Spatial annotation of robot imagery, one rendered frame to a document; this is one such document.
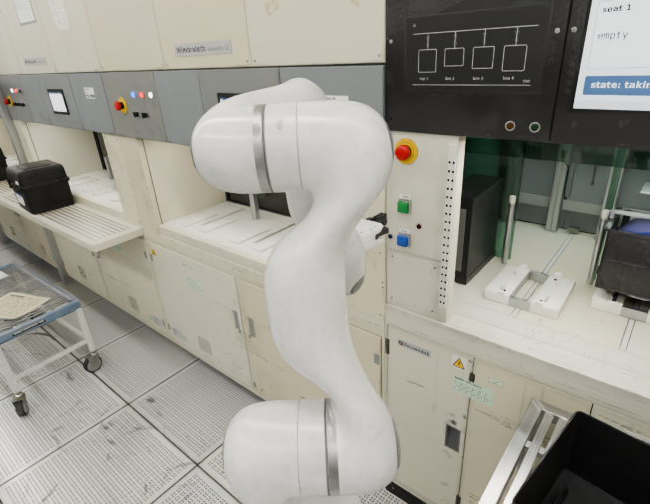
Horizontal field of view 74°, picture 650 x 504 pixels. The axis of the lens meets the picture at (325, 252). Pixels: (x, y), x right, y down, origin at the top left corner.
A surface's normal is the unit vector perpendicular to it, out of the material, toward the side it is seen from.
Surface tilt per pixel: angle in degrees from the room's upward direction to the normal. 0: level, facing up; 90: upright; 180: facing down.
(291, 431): 25
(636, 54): 90
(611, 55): 90
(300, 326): 77
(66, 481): 0
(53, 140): 90
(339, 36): 90
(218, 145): 72
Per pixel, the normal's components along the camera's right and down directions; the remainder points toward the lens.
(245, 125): -0.04, -0.32
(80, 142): 0.77, 0.23
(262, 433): -0.10, -0.62
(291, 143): -0.02, 0.12
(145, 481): -0.06, -0.90
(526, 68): -0.64, 0.36
